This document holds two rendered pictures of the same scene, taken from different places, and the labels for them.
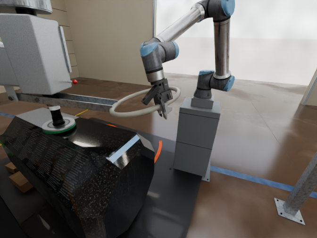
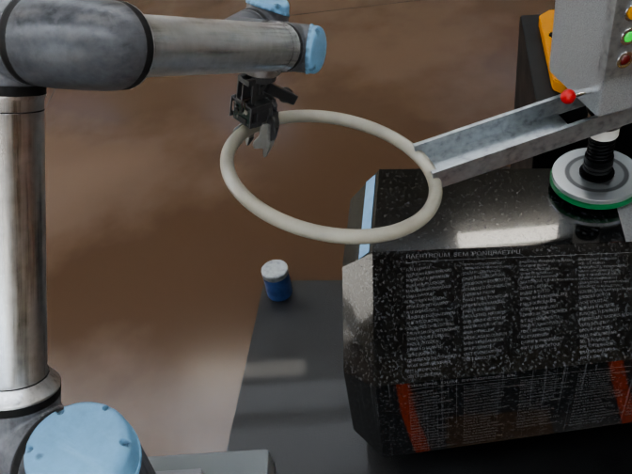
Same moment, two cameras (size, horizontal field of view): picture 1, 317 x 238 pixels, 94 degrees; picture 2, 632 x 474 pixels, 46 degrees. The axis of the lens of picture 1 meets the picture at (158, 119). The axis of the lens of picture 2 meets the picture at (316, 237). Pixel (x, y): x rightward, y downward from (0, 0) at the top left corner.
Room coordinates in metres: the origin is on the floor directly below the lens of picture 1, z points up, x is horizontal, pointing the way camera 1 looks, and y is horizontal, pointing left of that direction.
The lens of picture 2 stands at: (2.21, -0.21, 2.07)
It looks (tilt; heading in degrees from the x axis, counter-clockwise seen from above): 43 degrees down; 169
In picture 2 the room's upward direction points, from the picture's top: 10 degrees counter-clockwise
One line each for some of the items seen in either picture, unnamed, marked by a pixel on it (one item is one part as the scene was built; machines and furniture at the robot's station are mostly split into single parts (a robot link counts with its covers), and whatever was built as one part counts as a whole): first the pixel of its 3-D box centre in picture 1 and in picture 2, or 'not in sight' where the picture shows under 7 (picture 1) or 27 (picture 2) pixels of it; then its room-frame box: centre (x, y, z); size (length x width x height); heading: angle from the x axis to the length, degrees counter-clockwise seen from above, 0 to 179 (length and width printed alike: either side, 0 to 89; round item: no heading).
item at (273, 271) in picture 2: not in sight; (276, 280); (0.25, 0.00, 0.08); 0.10 x 0.10 x 0.13
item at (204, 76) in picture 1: (206, 78); (90, 473); (1.54, -0.47, 1.12); 0.17 x 0.15 x 0.18; 46
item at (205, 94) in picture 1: (203, 91); not in sight; (1.54, -0.46, 0.99); 0.19 x 0.19 x 0.10
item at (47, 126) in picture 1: (59, 123); (596, 174); (0.99, 0.76, 0.84); 0.21 x 0.21 x 0.01
